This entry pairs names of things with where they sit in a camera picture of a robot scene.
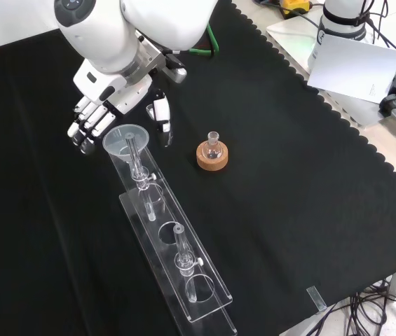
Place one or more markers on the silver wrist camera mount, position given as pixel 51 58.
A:
pixel 175 71

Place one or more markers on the clear plastic funnel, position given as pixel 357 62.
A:
pixel 113 140

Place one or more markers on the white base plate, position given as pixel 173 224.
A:
pixel 288 38

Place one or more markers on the black bench cloth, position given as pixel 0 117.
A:
pixel 288 175

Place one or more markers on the clear acrylic funnel stand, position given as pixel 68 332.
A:
pixel 204 309

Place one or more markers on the small round-bottom glass flask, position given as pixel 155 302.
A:
pixel 212 150

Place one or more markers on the grey tape strip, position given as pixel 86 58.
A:
pixel 317 297

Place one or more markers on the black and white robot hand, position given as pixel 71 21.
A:
pixel 113 91

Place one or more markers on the yellow stop button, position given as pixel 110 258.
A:
pixel 295 7

